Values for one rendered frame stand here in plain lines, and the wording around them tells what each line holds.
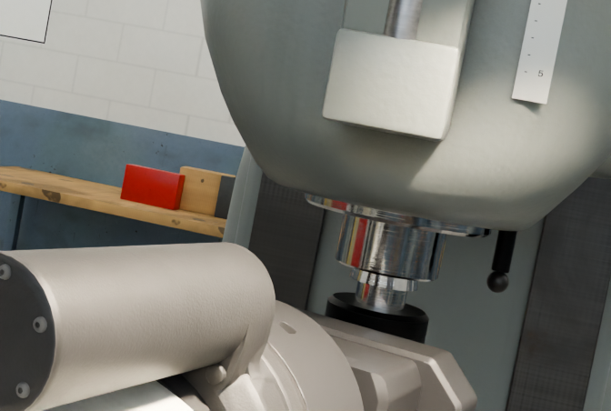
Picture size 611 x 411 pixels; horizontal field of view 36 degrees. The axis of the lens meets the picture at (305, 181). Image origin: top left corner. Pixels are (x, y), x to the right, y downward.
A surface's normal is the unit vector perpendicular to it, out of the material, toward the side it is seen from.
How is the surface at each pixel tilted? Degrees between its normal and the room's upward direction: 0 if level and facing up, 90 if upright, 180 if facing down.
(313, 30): 90
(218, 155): 90
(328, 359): 44
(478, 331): 90
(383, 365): 0
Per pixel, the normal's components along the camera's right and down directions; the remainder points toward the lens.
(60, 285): 0.69, -0.66
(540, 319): -0.18, 0.02
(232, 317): 0.89, 0.15
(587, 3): 0.11, 0.07
